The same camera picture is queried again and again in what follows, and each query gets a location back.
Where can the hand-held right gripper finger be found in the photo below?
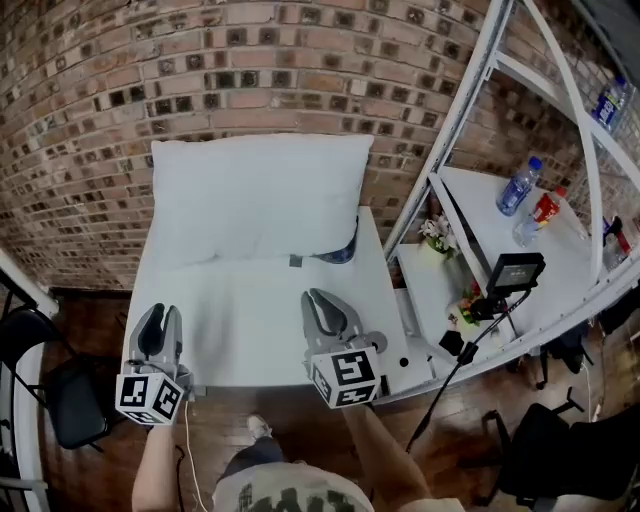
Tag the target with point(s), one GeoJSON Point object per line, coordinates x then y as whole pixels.
{"type": "Point", "coordinates": [345, 310]}
{"type": "Point", "coordinates": [310, 320]}

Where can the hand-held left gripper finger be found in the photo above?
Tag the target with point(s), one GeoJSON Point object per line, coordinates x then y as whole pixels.
{"type": "Point", "coordinates": [140, 325]}
{"type": "Point", "coordinates": [175, 330]}

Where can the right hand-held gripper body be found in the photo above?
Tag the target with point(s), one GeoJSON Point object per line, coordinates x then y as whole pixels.
{"type": "Point", "coordinates": [345, 377]}

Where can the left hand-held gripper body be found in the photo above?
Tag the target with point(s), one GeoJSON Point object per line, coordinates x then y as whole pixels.
{"type": "Point", "coordinates": [150, 395]}

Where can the white pillow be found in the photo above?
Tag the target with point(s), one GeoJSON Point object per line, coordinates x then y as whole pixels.
{"type": "Point", "coordinates": [250, 200]}

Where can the person's left forearm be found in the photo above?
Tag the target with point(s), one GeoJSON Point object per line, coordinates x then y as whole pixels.
{"type": "Point", "coordinates": [152, 470]}

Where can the person's right forearm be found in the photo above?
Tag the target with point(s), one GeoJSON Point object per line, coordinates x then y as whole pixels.
{"type": "Point", "coordinates": [385, 460]}

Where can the white table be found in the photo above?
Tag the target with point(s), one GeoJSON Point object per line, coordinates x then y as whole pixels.
{"type": "Point", "coordinates": [250, 320]}

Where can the black folding chair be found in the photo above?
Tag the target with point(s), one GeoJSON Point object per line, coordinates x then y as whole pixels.
{"type": "Point", "coordinates": [75, 400]}

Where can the person's white shoe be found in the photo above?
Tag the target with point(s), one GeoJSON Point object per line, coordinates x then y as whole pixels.
{"type": "Point", "coordinates": [259, 427]}

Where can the small black box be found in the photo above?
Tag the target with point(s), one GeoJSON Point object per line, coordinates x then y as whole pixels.
{"type": "Point", "coordinates": [451, 344]}

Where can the white flowers in vase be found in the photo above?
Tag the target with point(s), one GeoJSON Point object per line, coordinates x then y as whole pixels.
{"type": "Point", "coordinates": [440, 235]}

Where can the red flower bunch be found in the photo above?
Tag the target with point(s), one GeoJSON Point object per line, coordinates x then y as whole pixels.
{"type": "Point", "coordinates": [467, 302]}

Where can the person's printed beige shirt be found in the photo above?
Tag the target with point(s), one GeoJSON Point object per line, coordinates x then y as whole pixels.
{"type": "Point", "coordinates": [295, 492]}

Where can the black metal railing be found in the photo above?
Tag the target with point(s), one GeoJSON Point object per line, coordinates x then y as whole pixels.
{"type": "Point", "coordinates": [10, 295]}

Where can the white metal shelf rack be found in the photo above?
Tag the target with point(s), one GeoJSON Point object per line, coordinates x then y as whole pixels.
{"type": "Point", "coordinates": [550, 260]}

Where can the blue label water bottle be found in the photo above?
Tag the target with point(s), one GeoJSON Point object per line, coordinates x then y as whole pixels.
{"type": "Point", "coordinates": [517, 187]}
{"type": "Point", "coordinates": [610, 105]}

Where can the red label clear bottle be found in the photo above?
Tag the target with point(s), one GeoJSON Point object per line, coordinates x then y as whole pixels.
{"type": "Point", "coordinates": [542, 212]}

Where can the black office chair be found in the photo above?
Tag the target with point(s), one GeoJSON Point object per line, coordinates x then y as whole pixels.
{"type": "Point", "coordinates": [570, 450]}

